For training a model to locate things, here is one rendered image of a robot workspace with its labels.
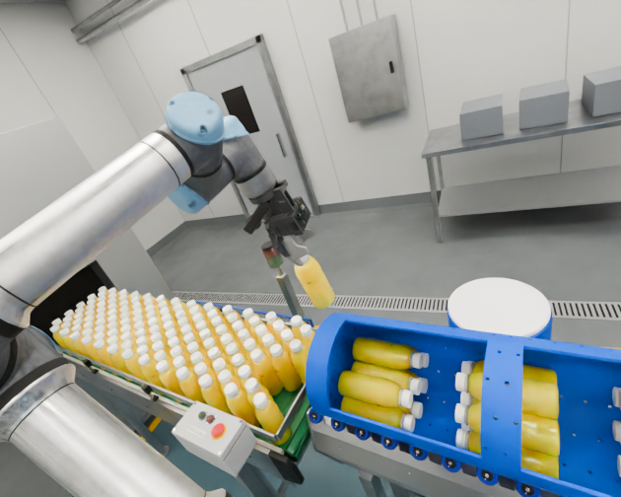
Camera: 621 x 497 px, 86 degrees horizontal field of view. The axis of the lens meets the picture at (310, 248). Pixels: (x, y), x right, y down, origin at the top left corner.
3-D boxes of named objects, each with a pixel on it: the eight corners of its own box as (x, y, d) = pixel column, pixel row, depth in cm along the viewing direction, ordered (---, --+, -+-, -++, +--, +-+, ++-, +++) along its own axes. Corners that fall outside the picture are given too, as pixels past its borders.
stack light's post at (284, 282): (346, 427, 194) (282, 278, 143) (340, 425, 197) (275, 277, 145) (349, 421, 197) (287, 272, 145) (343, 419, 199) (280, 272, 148)
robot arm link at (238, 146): (190, 140, 63) (221, 115, 67) (226, 186, 69) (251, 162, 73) (211, 134, 57) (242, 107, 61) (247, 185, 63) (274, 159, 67)
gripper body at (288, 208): (305, 237, 72) (275, 193, 66) (273, 245, 77) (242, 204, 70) (312, 215, 77) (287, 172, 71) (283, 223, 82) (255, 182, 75)
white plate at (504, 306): (536, 273, 109) (536, 276, 110) (445, 280, 120) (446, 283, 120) (565, 338, 87) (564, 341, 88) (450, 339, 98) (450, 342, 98)
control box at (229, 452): (236, 477, 86) (219, 457, 82) (187, 451, 97) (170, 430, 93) (258, 441, 93) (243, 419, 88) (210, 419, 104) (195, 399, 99)
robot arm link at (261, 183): (230, 187, 68) (244, 166, 73) (242, 205, 70) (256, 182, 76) (258, 177, 64) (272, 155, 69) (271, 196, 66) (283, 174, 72)
